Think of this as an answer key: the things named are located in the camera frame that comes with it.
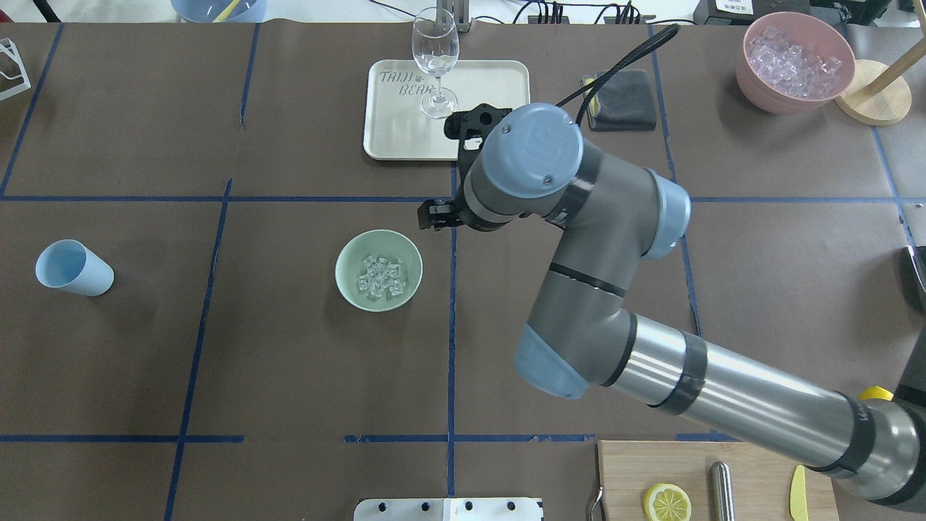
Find wooden paper towel stand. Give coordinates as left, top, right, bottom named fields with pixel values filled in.
left=836, top=29, right=924, bottom=127

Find metal cylinder tool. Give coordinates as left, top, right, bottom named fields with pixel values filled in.
left=710, top=460, right=736, bottom=520

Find yellow plastic fork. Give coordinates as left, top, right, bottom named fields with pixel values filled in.
left=212, top=0, right=241, bottom=23

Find blue bowl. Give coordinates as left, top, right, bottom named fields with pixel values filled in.
left=171, top=1, right=268, bottom=23

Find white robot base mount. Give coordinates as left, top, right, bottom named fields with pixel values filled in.
left=353, top=497, right=545, bottom=520

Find whole lemon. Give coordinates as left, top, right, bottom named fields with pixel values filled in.
left=859, top=386, right=894, bottom=402

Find pink bowl with ice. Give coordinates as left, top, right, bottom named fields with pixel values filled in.
left=736, top=11, right=856, bottom=114

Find grey folded cloth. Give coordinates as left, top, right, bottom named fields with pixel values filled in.
left=587, top=69, right=657, bottom=132

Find wooden cutting board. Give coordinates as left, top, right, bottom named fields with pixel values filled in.
left=590, top=440, right=841, bottom=521

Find ice cubes in green bowl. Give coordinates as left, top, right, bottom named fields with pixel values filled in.
left=357, top=255, right=407, bottom=301

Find green bowl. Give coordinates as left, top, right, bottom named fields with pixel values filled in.
left=334, top=229, right=423, bottom=313

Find white wire cup rack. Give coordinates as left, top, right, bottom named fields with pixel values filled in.
left=1, top=38, right=32, bottom=101

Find wine glass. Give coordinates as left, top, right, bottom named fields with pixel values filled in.
left=412, top=7, right=459, bottom=119

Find light blue cup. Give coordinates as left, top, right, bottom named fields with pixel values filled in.
left=34, top=240, right=114, bottom=297

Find yellow plastic knife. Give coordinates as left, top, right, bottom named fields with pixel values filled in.
left=788, top=465, right=808, bottom=521

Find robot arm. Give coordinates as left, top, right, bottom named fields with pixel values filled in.
left=414, top=98, right=924, bottom=519

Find lemon half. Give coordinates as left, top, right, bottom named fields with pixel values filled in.
left=641, top=483, right=692, bottom=521

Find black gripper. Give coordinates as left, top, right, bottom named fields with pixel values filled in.
left=417, top=197, right=469, bottom=231

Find cream bear tray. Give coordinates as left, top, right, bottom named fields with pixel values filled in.
left=363, top=59, right=530, bottom=161

